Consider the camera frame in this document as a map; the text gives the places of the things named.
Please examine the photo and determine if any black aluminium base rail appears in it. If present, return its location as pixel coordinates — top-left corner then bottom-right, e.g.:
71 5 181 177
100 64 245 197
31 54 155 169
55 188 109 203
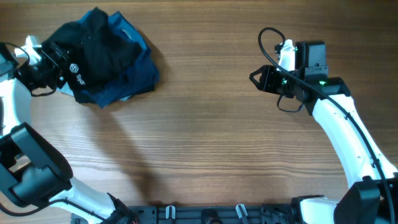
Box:
70 203 312 224

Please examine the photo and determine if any folded black garment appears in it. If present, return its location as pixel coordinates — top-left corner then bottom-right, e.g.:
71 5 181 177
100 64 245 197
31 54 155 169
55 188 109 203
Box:
73 91 94 103

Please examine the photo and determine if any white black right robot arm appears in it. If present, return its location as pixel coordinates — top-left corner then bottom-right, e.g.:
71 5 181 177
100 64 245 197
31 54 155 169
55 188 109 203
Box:
249 39 397 223

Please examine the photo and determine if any folded light grey garment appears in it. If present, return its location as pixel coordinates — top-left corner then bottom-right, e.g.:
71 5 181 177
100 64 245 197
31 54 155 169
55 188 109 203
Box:
57 83 74 96

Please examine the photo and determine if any folded dark navy garment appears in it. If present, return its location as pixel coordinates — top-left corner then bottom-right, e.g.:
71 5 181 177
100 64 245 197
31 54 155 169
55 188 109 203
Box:
89 49 159 108

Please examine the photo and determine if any blue polo shirt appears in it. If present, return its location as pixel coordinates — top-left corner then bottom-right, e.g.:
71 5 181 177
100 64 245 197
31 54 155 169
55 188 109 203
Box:
76 11 153 88

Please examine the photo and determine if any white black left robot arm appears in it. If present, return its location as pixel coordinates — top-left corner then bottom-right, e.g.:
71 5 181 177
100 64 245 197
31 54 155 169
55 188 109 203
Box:
1 43 139 223

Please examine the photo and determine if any black polo shirt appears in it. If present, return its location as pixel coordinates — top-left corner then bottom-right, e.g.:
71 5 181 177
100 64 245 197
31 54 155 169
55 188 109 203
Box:
42 7 142 92

